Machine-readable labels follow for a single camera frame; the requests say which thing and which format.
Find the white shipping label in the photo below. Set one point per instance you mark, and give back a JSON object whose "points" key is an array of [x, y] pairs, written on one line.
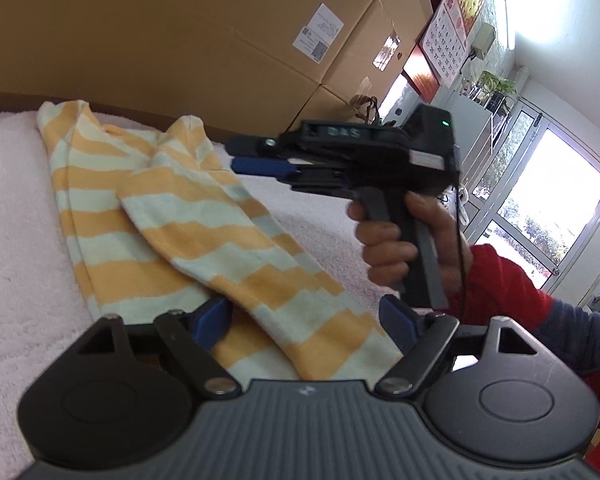
{"points": [[319, 32]]}

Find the clear plastic sticker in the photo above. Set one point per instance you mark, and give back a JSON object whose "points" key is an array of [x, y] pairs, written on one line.
{"points": [[386, 52]]}

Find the orange striped shirt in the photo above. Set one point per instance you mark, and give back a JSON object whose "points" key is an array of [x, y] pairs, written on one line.
{"points": [[155, 210]]}

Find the glass door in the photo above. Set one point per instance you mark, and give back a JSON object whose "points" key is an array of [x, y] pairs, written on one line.
{"points": [[555, 185]]}

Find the person's right hand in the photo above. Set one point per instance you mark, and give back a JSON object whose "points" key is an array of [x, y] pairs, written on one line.
{"points": [[445, 250]]}

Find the green potted plant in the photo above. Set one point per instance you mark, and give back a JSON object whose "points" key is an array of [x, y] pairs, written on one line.
{"points": [[495, 87]]}

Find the wall calendar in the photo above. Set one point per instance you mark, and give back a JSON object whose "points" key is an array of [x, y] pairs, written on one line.
{"points": [[455, 30]]}

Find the white cabinet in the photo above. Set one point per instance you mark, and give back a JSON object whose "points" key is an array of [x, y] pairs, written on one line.
{"points": [[472, 115]]}

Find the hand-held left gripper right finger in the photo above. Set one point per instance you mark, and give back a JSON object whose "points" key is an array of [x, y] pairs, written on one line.
{"points": [[397, 322]]}

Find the red feather plant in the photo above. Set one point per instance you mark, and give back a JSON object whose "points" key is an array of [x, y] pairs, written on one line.
{"points": [[367, 107]]}

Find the person's right forearm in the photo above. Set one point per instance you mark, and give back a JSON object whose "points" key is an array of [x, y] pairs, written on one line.
{"points": [[510, 290]]}

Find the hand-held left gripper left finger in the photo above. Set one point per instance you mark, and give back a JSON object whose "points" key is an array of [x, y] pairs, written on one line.
{"points": [[212, 322]]}

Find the large cardboard box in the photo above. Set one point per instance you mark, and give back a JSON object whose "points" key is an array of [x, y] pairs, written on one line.
{"points": [[155, 35]]}

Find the white wall box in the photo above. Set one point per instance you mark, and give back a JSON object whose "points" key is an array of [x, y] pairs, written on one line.
{"points": [[482, 40]]}

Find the red plaque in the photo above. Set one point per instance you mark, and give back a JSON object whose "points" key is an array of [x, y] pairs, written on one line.
{"points": [[422, 72]]}

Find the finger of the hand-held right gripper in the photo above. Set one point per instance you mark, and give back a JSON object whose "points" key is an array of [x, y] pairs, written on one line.
{"points": [[260, 146], [260, 166]]}

